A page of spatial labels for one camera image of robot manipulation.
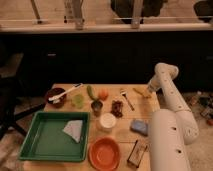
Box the black office chair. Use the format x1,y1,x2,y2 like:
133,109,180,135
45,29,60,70
0,38,46,141

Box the white round container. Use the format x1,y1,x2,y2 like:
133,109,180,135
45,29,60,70
99,113,116,131

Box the orange fruit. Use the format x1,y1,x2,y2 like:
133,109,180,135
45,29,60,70
98,89,109,101

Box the dark red small bowl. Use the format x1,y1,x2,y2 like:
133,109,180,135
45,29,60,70
44,87,68,108

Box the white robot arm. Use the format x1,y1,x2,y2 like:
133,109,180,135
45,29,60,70
147,63,199,171

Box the green plastic tray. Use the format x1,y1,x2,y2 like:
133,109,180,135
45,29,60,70
19,111,90,162

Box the yellow banana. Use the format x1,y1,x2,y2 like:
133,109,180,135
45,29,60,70
134,87,151,98

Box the red plastic bowl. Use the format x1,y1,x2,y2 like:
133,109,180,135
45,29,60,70
88,137,121,171

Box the green cucumber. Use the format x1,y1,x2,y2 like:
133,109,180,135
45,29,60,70
87,85,98,100

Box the white folded cloth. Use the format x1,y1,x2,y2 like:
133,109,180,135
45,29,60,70
63,120,83,143

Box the black and white box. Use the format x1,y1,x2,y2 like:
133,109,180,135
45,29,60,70
127,140,148,168

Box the blue sponge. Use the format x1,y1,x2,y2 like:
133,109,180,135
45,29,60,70
130,119,148,136

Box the small metal cup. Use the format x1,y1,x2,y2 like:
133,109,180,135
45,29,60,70
91,100,103,117

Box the dark red grape bunch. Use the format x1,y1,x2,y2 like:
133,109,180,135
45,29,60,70
111,100,123,118

